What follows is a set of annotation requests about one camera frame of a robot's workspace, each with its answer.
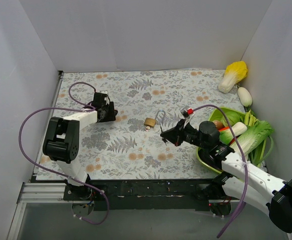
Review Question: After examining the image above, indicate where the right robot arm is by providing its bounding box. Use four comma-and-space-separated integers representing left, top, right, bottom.
160, 119, 292, 234

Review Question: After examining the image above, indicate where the green round cabbage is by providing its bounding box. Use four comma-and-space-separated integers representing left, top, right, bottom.
220, 111, 241, 127

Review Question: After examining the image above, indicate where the brown kiwi potato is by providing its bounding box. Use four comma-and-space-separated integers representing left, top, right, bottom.
213, 120, 224, 130

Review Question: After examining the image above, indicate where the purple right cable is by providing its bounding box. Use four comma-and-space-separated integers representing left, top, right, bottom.
192, 104, 249, 238

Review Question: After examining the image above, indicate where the yellow white napa cabbage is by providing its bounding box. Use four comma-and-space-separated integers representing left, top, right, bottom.
218, 61, 248, 93

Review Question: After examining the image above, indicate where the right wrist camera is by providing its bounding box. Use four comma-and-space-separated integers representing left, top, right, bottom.
180, 106, 194, 127

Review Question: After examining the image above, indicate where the purple cable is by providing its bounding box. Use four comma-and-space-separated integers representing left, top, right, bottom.
19, 82, 110, 225
192, 104, 249, 238

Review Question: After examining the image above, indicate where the green leafy lettuce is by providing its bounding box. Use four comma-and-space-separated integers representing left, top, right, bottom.
237, 110, 273, 166

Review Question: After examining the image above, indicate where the green plastic basket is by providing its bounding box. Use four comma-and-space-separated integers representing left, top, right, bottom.
196, 106, 266, 182

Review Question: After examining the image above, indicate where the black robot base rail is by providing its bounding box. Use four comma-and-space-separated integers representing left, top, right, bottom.
63, 179, 233, 216

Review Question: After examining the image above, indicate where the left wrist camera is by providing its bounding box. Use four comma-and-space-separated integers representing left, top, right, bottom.
100, 90, 110, 105

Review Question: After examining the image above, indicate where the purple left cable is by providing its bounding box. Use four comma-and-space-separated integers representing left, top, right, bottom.
19, 82, 110, 225

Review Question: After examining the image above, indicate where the orange carrot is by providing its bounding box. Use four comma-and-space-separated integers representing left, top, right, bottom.
219, 126, 229, 132

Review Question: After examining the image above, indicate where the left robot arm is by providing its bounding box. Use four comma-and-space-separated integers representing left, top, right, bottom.
43, 91, 118, 200

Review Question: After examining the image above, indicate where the white bok choy stalk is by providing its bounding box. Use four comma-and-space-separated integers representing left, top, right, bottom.
227, 122, 247, 139

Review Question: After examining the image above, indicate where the brass padlock silver shackle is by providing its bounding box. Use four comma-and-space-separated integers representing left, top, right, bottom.
144, 109, 166, 128

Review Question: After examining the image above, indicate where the floral table mat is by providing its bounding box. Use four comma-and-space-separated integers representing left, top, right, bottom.
34, 69, 246, 180

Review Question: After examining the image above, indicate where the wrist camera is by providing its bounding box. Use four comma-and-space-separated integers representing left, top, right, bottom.
180, 106, 194, 127
100, 90, 110, 105

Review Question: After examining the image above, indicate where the white radish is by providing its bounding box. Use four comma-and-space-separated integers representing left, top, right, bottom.
237, 87, 252, 107

